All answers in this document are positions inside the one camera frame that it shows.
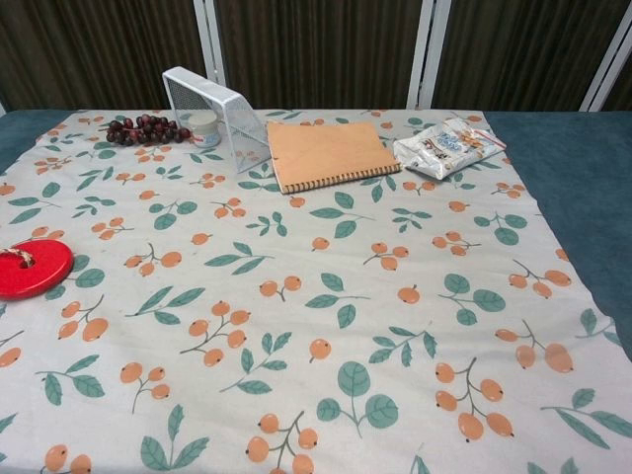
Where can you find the small white jar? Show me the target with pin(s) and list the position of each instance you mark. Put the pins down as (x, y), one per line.
(205, 132)

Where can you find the white partition frame post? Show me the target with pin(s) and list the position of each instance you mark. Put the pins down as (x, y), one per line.
(424, 49)
(605, 69)
(210, 39)

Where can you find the brown spiral notebook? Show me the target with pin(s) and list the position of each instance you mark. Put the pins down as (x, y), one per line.
(326, 153)

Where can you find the dark red grape bunch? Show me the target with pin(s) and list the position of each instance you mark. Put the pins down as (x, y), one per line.
(148, 129)

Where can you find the white snack packet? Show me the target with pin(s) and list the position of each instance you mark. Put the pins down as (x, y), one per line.
(444, 148)

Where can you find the floral leaf berry tablecloth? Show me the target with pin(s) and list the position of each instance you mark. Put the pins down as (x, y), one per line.
(316, 296)

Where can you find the red disc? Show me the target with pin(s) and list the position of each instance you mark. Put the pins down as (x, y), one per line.
(42, 276)

